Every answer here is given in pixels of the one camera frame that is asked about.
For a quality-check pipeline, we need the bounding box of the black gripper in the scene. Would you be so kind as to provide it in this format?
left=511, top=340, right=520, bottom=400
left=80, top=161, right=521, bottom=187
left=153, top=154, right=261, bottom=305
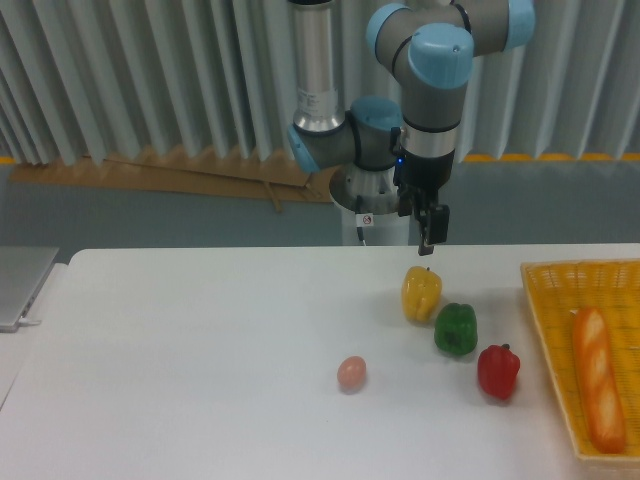
left=393, top=152, right=454, bottom=255

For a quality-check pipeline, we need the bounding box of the red bell pepper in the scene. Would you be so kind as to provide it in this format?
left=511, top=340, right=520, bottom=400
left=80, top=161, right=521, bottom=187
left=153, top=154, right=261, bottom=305
left=477, top=344, right=521, bottom=401

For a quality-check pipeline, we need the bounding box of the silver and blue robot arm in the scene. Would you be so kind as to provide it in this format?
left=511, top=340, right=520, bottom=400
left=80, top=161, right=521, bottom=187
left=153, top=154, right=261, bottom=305
left=287, top=1, right=536, bottom=255

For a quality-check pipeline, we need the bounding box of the yellow woven basket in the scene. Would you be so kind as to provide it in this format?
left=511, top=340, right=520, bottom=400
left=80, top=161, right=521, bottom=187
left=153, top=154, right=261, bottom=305
left=521, top=259, right=639, bottom=471

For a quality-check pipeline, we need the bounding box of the yellow bell pepper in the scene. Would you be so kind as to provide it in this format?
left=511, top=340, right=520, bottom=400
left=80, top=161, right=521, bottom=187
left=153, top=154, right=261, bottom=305
left=401, top=266, right=442, bottom=323

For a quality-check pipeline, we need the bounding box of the green bell pepper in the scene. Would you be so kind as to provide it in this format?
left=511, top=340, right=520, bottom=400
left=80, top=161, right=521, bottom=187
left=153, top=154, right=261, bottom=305
left=434, top=303, right=478, bottom=356

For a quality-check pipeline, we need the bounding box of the brown cardboard sheet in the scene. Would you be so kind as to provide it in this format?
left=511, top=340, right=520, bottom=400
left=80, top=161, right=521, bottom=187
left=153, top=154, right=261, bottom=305
left=10, top=146, right=335, bottom=212

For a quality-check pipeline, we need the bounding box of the brown egg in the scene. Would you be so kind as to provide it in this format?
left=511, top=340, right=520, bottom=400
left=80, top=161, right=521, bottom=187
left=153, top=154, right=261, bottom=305
left=336, top=356, right=367, bottom=392

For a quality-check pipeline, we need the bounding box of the baguette bread loaf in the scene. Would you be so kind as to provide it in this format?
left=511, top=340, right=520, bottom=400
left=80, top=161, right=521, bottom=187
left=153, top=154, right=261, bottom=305
left=572, top=307, right=626, bottom=454

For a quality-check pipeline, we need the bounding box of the silver laptop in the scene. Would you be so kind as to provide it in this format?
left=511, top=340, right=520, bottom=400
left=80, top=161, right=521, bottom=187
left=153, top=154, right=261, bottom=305
left=1, top=246, right=59, bottom=333

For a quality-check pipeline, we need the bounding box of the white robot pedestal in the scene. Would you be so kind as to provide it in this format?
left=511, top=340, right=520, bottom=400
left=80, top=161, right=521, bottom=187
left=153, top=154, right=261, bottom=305
left=329, top=164, right=411, bottom=246

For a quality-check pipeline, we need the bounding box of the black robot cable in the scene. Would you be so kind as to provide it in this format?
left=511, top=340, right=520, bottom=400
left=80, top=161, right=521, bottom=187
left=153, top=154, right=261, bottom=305
left=355, top=193, right=369, bottom=247

